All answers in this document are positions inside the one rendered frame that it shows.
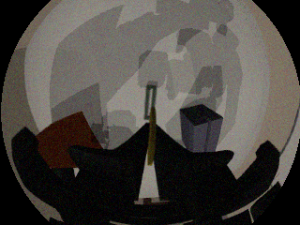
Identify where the gold coin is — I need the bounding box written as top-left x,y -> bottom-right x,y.
146,108 -> 157,166

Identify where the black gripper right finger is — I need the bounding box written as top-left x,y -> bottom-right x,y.
154,124 -> 233,202

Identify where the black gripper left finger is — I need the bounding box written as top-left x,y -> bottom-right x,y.
68,123 -> 150,202

